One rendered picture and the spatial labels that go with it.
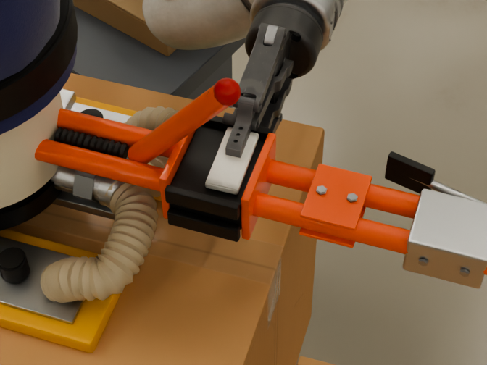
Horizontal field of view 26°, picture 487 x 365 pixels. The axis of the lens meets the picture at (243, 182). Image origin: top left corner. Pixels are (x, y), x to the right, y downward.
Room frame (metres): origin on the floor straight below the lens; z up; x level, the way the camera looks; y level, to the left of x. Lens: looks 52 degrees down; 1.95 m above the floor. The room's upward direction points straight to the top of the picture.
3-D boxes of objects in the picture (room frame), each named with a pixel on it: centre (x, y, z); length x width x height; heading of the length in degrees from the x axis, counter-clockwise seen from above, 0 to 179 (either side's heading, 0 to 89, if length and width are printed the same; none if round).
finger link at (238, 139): (0.63, 0.00, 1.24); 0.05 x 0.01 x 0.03; 164
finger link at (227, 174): (0.60, 0.01, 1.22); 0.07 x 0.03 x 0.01; 164
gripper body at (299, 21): (0.75, -0.03, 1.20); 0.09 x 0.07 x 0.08; 164
